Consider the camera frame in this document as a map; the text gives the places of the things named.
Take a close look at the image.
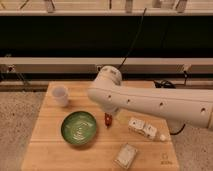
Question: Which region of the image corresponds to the green ceramic bowl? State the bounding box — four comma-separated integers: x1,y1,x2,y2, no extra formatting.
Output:
61,111,97,146

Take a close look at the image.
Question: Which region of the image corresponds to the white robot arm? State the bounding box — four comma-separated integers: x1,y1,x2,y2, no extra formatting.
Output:
87,66,213,131

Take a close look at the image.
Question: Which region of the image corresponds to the red brown chili pepper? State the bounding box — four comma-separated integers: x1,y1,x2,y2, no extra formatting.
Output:
105,113,112,127

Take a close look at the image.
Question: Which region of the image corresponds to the translucent white plastic cup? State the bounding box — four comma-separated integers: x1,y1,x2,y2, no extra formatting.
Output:
51,86,69,107

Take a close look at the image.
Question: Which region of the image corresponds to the clear plastic wrapped packet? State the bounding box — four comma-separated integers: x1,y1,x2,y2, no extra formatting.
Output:
115,143,138,169

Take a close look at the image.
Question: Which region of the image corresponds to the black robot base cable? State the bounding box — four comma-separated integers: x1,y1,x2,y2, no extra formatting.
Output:
153,79,186,136

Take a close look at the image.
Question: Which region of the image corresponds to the black hanging cable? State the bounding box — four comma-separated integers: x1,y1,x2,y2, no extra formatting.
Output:
117,7,147,71

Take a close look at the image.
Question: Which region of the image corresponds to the grey metal rail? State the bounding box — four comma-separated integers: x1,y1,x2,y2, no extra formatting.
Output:
0,57,213,74

